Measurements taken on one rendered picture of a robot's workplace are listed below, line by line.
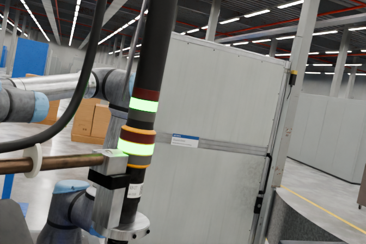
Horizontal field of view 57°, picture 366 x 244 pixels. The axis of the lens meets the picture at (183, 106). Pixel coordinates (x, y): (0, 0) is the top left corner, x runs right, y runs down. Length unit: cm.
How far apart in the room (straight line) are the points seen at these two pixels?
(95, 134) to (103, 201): 770
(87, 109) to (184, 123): 577
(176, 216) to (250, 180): 63
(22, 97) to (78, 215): 49
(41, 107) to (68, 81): 23
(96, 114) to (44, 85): 703
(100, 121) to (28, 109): 725
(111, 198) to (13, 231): 16
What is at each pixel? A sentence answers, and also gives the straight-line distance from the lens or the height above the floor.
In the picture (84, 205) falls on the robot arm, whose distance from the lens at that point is 115.
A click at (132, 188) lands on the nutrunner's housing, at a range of 42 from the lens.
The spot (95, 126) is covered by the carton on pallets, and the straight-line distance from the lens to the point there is 806.
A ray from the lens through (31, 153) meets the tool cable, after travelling 33.
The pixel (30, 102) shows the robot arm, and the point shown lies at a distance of 83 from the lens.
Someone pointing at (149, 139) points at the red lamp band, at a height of 157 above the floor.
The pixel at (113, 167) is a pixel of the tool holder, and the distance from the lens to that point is 38.
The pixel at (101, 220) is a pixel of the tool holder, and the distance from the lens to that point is 42.
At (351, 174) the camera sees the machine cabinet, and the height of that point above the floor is 25.
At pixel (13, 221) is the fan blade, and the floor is 142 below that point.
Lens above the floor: 164
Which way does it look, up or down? 3 degrees down
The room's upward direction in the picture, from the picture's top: 11 degrees clockwise
